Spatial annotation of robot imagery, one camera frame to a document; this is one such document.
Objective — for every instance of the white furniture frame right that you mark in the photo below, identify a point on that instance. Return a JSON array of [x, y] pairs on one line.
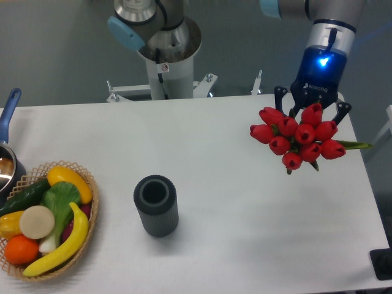
[[381, 138]]

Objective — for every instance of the green bok choy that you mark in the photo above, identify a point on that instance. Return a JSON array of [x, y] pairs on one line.
[[57, 200]]

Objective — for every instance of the orange fruit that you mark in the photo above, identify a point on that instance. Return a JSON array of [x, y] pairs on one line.
[[21, 250]]

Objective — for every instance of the blue handled saucepan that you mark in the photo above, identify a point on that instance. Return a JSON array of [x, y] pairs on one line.
[[11, 168]]

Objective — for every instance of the beige round slice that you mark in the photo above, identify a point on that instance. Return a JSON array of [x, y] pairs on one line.
[[37, 222]]

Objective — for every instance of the dark green cucumber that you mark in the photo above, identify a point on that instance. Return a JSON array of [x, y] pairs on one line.
[[26, 198]]

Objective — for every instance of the dark grey ribbed vase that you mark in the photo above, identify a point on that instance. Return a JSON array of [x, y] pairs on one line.
[[155, 198]]

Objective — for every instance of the black device at table edge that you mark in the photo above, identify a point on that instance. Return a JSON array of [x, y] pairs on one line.
[[381, 262]]

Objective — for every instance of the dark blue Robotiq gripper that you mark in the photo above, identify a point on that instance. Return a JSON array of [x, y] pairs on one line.
[[321, 68]]

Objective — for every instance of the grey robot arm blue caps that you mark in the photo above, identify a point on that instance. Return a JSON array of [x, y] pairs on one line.
[[167, 40]]

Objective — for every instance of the yellow squash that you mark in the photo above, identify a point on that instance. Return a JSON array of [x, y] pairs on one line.
[[64, 174]]

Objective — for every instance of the yellow bell pepper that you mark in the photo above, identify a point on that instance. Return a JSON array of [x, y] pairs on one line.
[[10, 225]]

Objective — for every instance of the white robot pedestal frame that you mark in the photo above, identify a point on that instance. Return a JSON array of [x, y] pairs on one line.
[[167, 81]]

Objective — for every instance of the red tulip bouquet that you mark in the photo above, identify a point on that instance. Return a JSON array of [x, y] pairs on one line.
[[301, 141]]

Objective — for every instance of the purple red vegetable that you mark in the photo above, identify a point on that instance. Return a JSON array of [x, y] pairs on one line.
[[68, 229]]

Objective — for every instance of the yellow banana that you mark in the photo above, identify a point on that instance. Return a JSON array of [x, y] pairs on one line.
[[64, 252]]

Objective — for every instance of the woven wicker basket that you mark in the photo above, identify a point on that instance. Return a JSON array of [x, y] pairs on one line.
[[33, 176]]

